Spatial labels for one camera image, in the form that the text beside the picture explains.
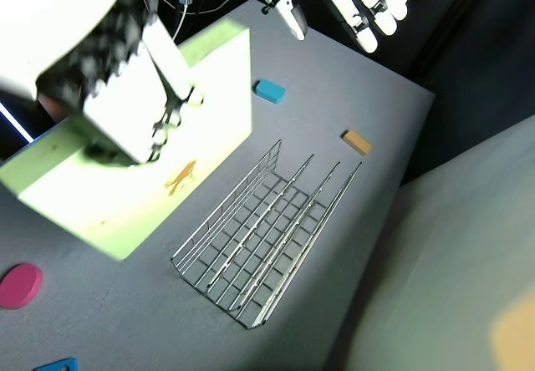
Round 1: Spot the blue rounded rectangular block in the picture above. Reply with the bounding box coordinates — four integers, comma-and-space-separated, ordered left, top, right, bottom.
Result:
253, 79, 288, 106

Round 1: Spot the blue block with cutout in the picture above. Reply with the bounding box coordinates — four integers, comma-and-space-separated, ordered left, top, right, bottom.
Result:
33, 357, 79, 371

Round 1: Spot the tan wooden block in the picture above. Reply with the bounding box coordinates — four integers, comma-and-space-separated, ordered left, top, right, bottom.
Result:
341, 130, 374, 157

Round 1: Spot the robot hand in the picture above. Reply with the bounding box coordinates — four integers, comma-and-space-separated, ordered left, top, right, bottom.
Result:
0, 0, 206, 167
246, 0, 411, 53

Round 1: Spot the light green book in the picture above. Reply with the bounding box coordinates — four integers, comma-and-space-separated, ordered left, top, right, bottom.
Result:
0, 18, 254, 262

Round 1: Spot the wire metal rack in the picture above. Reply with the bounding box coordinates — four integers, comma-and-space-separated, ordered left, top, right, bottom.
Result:
170, 139, 364, 331

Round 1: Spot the white light strip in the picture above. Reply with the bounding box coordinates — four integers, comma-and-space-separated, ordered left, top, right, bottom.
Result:
0, 102, 35, 143

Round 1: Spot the grey table cloth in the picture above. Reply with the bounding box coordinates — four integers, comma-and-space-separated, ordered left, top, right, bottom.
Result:
0, 0, 436, 371

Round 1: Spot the pink disc block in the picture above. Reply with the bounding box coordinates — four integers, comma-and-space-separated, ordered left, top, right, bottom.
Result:
0, 262, 44, 310

